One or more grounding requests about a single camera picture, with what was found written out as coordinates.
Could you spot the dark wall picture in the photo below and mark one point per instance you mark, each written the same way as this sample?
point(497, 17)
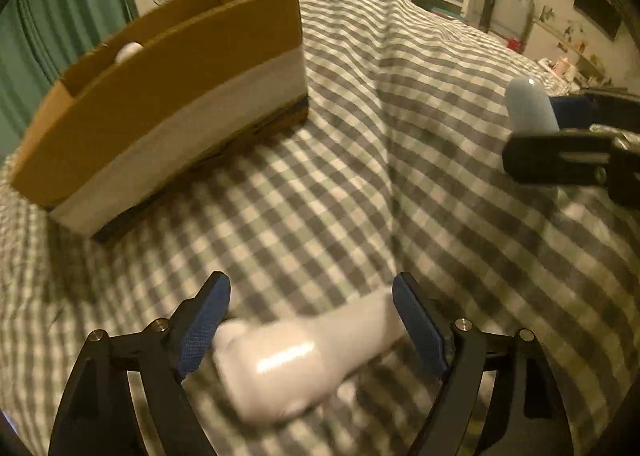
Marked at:
point(597, 6)

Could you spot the brown cardboard box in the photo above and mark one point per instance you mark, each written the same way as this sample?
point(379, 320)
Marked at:
point(165, 106)

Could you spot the white squeeze tube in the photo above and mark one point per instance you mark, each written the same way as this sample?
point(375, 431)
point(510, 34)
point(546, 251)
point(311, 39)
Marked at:
point(300, 351)

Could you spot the green white checked blanket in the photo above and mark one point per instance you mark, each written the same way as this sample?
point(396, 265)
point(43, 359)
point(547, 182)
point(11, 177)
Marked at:
point(380, 196)

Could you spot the wall shelf with small items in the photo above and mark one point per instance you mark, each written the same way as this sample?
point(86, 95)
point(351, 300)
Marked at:
point(575, 44)

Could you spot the small translucent bottle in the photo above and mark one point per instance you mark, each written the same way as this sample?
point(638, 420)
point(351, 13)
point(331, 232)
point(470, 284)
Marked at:
point(530, 106)

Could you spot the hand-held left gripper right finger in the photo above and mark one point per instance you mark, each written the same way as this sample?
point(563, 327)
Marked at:
point(420, 331)

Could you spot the wide green curtain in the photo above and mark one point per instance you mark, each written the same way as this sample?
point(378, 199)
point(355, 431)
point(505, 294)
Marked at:
point(60, 26)

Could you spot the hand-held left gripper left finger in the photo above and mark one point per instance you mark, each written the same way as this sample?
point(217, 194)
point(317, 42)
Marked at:
point(202, 331)

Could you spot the white sock bundle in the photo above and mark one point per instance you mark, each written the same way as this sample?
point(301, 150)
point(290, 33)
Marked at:
point(127, 52)

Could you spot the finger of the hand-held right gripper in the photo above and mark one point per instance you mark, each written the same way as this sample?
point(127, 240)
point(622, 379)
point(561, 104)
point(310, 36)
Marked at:
point(575, 109)
point(555, 161)

